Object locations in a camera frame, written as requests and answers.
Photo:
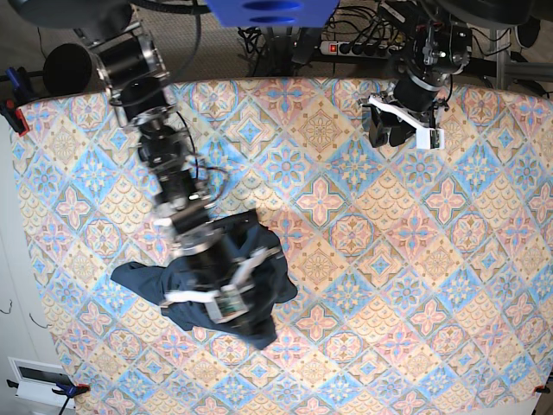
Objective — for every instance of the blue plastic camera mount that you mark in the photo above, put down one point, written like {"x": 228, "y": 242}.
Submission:
{"x": 273, "y": 13}

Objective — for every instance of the black round stool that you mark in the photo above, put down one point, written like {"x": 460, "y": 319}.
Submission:
{"x": 67, "y": 70}

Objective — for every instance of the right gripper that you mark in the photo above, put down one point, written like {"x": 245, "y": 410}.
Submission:
{"x": 231, "y": 298}

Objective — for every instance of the dark blue t-shirt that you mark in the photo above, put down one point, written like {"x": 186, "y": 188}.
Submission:
{"x": 206, "y": 252}

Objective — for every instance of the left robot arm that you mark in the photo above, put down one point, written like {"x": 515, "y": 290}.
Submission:
{"x": 438, "y": 45}

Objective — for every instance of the patterned tablecloth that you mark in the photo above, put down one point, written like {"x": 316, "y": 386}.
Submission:
{"x": 424, "y": 278}

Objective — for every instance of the orange right corner clamp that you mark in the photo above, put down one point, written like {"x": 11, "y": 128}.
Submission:
{"x": 542, "y": 389}

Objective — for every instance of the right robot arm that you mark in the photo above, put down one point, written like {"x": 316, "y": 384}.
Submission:
{"x": 136, "y": 82}

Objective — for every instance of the white wall outlet box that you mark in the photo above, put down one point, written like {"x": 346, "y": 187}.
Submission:
{"x": 36, "y": 381}

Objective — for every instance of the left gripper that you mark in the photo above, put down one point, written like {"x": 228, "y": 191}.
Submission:
{"x": 382, "y": 116}

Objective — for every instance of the blue orange bottom clamp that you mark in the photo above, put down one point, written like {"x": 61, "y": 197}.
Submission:
{"x": 65, "y": 391}

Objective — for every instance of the white power strip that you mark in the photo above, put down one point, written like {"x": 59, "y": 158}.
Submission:
{"x": 379, "y": 50}

